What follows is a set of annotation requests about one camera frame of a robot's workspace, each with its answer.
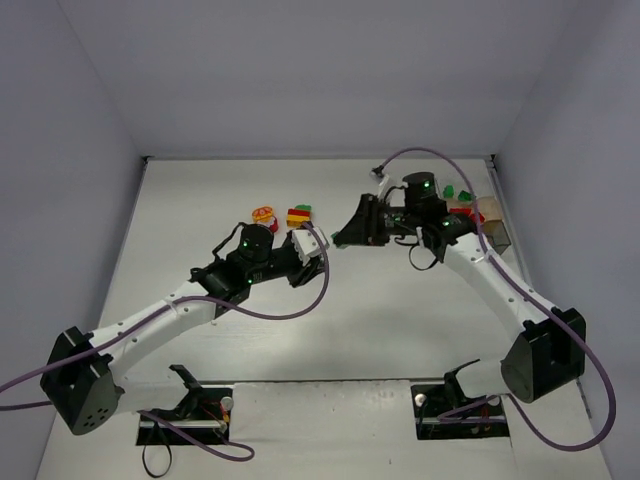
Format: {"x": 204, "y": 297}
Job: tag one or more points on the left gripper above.
{"x": 298, "y": 270}

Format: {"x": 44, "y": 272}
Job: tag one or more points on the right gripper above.
{"x": 373, "y": 221}

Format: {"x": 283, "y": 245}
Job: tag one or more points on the yellow round printed lego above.
{"x": 262, "y": 214}

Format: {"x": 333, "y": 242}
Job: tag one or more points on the green sloped lego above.
{"x": 448, "y": 191}

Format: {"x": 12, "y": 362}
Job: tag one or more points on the red stepped lego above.
{"x": 465, "y": 211}

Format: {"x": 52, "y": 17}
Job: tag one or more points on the green square lego brick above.
{"x": 340, "y": 243}

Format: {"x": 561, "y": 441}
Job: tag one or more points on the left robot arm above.
{"x": 87, "y": 377}

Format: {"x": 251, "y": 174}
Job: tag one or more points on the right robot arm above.
{"x": 545, "y": 353}

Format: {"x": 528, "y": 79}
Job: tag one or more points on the red yellow lego stack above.
{"x": 296, "y": 217}

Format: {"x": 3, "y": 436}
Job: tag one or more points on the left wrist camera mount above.
{"x": 308, "y": 243}

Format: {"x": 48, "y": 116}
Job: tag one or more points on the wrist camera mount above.
{"x": 383, "y": 180}
{"x": 308, "y": 243}

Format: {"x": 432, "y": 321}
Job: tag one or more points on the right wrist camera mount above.
{"x": 383, "y": 180}

